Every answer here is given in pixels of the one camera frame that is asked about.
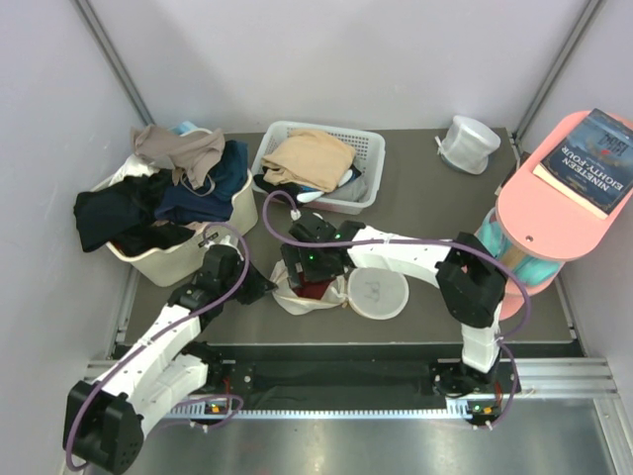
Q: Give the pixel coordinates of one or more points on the taupe garment on hamper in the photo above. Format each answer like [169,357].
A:
[190,156]

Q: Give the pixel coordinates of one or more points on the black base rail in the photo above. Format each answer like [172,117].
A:
[375,377]

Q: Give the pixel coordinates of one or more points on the cream laundry hamper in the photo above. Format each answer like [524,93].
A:
[165,267]

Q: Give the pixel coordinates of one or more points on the white perforated plastic basket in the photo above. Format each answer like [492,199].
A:
[369,160]

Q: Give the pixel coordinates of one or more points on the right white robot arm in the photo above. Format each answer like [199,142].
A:
[376,267]

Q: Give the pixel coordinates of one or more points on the teal item under table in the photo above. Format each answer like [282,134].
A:
[530,270]

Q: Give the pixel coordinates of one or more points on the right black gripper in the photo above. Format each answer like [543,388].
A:
[296,255]

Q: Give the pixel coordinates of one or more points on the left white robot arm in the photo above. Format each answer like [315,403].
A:
[108,420]

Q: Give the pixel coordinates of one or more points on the black garment pile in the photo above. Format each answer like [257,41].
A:
[123,215]

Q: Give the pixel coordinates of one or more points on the grey garment in basket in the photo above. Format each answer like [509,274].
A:
[352,191]

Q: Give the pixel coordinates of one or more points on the dark blue paperback book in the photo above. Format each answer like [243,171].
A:
[592,164]

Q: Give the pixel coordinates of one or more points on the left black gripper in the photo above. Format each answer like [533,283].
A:
[259,285]

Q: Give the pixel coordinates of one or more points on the dark red bra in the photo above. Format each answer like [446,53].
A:
[312,291]

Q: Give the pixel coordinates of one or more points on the pink two-tier side table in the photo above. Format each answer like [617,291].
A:
[540,221]

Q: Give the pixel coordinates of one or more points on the black white sock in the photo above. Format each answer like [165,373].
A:
[303,194]

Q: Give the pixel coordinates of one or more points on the beige folded garment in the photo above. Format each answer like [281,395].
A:
[311,158]

